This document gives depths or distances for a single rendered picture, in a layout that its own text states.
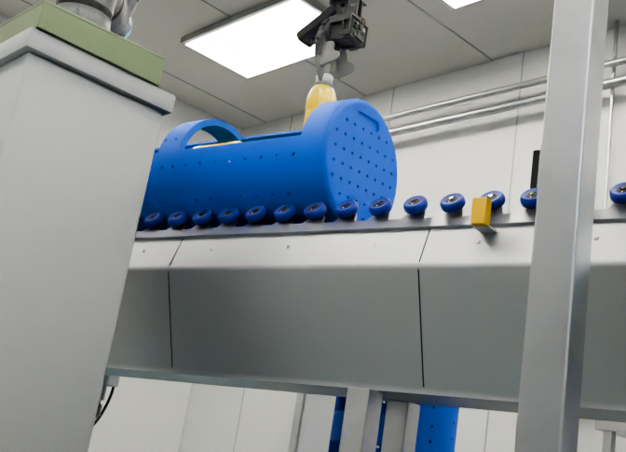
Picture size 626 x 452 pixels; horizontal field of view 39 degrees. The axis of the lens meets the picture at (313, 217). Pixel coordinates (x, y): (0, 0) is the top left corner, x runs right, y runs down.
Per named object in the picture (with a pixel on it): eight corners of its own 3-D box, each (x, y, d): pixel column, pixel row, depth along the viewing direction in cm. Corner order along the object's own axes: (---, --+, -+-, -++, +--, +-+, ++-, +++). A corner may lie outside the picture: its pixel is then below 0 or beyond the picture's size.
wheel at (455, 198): (467, 190, 158) (469, 199, 159) (443, 191, 161) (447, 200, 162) (457, 203, 155) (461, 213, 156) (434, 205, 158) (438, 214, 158)
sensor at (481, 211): (484, 224, 146) (487, 195, 147) (469, 224, 147) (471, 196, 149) (504, 238, 151) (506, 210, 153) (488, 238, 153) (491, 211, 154)
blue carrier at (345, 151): (317, 217, 171) (332, 77, 177) (32, 232, 223) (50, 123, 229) (392, 248, 194) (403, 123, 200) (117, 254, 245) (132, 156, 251)
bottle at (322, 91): (337, 161, 194) (346, 84, 200) (318, 149, 189) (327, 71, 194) (311, 166, 198) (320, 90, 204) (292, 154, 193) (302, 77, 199)
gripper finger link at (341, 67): (348, 86, 197) (350, 46, 199) (327, 89, 201) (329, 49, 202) (356, 89, 200) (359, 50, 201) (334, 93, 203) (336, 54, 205)
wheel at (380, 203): (393, 195, 167) (397, 203, 168) (373, 196, 169) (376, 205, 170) (384, 208, 164) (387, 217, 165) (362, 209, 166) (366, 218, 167)
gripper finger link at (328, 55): (331, 69, 192) (341, 34, 196) (308, 73, 195) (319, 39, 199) (338, 77, 194) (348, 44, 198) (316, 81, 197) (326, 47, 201)
